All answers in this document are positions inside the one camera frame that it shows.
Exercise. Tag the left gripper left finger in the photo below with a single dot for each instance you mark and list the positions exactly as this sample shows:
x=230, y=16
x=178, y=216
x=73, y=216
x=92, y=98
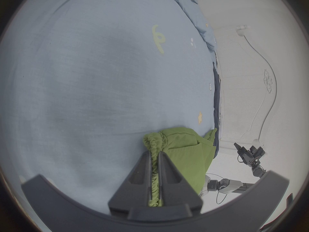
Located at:
x=130, y=197

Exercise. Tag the bed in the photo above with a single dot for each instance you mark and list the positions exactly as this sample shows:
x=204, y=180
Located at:
x=96, y=81

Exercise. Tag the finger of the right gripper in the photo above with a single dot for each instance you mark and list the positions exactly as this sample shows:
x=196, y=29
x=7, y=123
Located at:
x=237, y=147

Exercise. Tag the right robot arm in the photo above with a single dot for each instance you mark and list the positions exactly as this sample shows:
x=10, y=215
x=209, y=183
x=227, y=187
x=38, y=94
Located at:
x=231, y=185

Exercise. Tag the dark blue T-shirt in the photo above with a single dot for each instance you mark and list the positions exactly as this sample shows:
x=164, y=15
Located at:
x=216, y=105

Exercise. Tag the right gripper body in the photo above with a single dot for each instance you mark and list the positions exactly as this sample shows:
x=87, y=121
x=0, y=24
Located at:
x=245, y=156

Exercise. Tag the green shorts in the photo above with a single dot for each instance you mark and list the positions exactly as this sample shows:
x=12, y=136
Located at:
x=188, y=148

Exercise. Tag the pale blue quilt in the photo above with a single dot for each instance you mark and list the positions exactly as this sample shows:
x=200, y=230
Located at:
x=193, y=16

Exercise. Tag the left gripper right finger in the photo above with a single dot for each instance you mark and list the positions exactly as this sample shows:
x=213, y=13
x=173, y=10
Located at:
x=178, y=197

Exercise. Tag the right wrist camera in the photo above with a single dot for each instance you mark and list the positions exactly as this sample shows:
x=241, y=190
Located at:
x=257, y=151

